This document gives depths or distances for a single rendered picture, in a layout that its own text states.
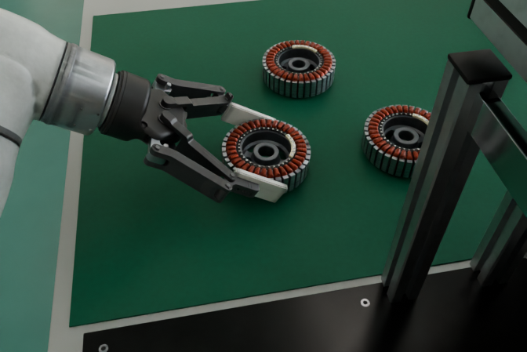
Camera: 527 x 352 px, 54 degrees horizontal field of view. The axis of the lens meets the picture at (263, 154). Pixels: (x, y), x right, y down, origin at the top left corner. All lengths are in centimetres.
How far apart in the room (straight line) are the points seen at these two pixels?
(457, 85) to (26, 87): 39
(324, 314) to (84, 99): 32
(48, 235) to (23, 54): 115
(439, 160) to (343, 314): 21
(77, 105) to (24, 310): 104
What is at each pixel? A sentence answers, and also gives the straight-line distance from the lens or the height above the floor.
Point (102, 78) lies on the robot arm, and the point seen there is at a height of 93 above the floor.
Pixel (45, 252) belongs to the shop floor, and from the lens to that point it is 163.
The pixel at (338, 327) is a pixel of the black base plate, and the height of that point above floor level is 77.
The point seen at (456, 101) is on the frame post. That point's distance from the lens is 37.
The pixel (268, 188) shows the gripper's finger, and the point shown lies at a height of 78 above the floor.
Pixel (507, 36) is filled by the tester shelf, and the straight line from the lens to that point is 35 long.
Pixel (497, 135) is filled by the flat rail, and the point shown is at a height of 103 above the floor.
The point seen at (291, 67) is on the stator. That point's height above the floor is 78.
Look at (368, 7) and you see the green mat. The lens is 103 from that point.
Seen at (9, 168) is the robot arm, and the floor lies 89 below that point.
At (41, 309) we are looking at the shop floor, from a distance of 153.
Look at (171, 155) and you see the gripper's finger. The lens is 57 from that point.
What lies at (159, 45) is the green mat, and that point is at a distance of 92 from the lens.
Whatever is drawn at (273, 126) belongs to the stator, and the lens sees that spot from 68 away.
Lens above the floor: 125
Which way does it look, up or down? 46 degrees down
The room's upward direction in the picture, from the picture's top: straight up
